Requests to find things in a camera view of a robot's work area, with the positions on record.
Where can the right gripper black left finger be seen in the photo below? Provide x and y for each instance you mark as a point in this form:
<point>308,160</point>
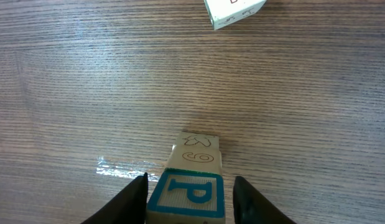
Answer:
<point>127,207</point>

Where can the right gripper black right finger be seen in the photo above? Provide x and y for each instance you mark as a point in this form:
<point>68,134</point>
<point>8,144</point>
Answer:
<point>251,207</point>

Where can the blue sided block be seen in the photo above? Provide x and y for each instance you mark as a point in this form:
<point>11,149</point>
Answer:
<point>187,197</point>

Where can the green sided white block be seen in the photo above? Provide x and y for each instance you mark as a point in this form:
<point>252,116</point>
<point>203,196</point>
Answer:
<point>196,158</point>

